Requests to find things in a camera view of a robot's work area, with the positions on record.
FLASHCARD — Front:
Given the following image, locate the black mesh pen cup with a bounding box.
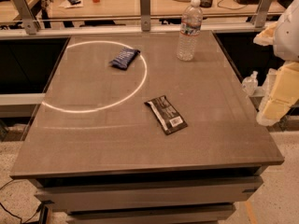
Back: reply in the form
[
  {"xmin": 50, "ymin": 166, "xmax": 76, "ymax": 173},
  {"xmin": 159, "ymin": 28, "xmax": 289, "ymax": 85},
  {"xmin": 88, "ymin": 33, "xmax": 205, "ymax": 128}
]
[{"xmin": 200, "ymin": 0, "xmax": 213, "ymax": 8}]

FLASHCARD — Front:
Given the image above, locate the grey drawer cabinet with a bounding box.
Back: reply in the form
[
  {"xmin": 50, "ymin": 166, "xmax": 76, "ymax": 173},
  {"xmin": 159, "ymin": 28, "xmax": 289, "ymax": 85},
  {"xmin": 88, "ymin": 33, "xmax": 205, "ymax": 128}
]
[{"xmin": 29, "ymin": 165, "xmax": 269, "ymax": 224}]

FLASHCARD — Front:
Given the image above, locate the blue snack bag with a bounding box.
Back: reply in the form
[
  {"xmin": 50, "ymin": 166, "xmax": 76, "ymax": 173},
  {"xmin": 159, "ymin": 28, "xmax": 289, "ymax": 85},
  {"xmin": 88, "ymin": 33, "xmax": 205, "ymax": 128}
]
[{"xmin": 109, "ymin": 48, "xmax": 140, "ymax": 70}]

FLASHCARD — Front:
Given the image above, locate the left grey metal bracket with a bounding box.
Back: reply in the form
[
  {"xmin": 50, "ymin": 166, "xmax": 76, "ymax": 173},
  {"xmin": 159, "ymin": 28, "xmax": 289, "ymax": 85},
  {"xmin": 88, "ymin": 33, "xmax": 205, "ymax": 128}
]
[{"xmin": 12, "ymin": 0, "xmax": 40, "ymax": 35}]

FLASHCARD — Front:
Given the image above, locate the grey metal bracket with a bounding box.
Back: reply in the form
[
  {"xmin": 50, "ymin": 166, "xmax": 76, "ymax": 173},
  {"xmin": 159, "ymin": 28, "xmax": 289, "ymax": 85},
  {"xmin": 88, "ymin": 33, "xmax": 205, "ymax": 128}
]
[
  {"xmin": 140, "ymin": 0, "xmax": 150, "ymax": 32},
  {"xmin": 252, "ymin": 0, "xmax": 273, "ymax": 28},
  {"xmin": 12, "ymin": 0, "xmax": 40, "ymax": 35}
]

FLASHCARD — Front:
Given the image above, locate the black cable on desk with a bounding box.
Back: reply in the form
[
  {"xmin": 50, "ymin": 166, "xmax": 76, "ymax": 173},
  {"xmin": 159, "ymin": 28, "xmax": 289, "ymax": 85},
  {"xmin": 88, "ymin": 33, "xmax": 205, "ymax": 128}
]
[{"xmin": 217, "ymin": 0, "xmax": 249, "ymax": 11}]

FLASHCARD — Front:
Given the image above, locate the black floor cable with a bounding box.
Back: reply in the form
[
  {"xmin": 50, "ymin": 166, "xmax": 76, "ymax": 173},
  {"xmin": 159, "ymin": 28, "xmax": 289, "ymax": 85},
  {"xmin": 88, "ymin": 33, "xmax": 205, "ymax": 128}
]
[{"xmin": 0, "ymin": 179, "xmax": 43, "ymax": 224}]

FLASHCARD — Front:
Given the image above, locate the small clear sanitizer bottle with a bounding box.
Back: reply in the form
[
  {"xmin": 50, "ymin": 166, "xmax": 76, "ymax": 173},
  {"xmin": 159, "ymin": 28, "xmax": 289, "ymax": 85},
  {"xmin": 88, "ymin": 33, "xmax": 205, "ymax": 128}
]
[{"xmin": 242, "ymin": 71, "xmax": 258, "ymax": 96}]

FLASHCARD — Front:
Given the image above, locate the middle grey metal bracket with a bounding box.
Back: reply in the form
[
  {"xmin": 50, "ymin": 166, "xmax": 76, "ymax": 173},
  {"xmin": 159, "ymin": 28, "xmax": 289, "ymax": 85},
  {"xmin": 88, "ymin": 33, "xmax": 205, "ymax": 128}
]
[{"xmin": 140, "ymin": 0, "xmax": 150, "ymax": 32}]

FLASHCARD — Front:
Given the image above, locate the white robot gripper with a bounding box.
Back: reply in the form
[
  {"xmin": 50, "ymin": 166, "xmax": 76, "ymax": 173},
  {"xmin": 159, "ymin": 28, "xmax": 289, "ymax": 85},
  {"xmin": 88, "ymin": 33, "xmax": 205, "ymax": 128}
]
[{"xmin": 253, "ymin": 0, "xmax": 299, "ymax": 126}]

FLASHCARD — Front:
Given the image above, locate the right grey metal bracket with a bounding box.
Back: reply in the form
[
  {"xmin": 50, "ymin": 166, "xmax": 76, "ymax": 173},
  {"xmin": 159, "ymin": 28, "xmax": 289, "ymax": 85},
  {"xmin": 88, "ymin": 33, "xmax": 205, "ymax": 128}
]
[{"xmin": 252, "ymin": 0, "xmax": 273, "ymax": 28}]

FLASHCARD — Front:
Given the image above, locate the clear plastic water bottle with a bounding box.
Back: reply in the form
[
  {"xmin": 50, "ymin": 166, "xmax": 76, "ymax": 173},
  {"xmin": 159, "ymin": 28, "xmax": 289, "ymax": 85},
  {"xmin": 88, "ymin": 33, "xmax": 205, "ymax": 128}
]
[{"xmin": 177, "ymin": 0, "xmax": 203, "ymax": 61}]

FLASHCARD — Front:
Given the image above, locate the black snack wrapper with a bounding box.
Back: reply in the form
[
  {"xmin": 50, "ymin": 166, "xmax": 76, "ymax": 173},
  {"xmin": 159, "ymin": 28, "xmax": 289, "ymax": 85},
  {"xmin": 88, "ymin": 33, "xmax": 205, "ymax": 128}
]
[{"xmin": 145, "ymin": 95, "xmax": 188, "ymax": 135}]

